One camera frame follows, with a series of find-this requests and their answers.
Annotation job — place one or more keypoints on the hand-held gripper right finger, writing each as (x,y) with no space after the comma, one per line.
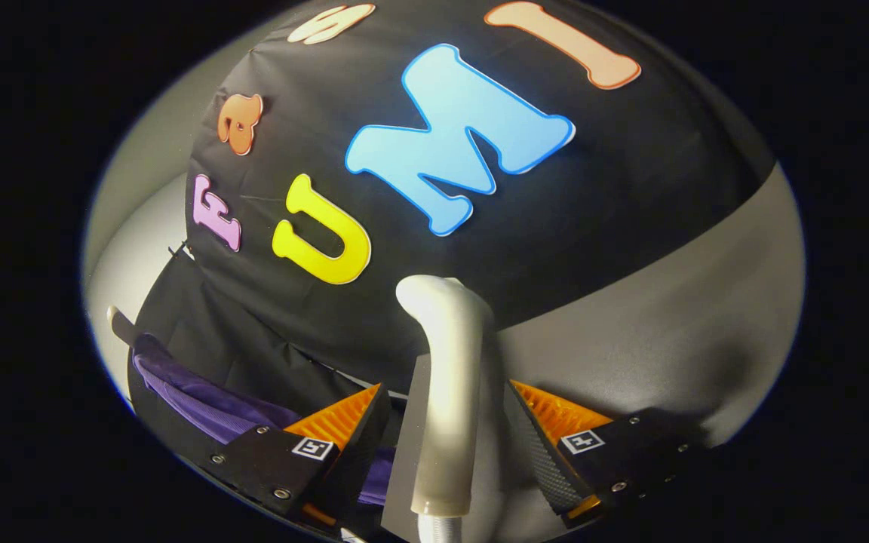
(548,460)

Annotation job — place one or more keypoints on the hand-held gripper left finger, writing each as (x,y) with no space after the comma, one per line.
(363,452)

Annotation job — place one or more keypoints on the white garment steamer head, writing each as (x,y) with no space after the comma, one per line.
(446,392)

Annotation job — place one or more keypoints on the black quilted curtain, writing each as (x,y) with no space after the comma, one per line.
(253,339)

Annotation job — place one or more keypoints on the grey cabinet with black top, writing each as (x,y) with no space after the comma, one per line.
(668,332)

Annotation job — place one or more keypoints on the black backdrop cloth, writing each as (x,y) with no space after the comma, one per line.
(593,211)

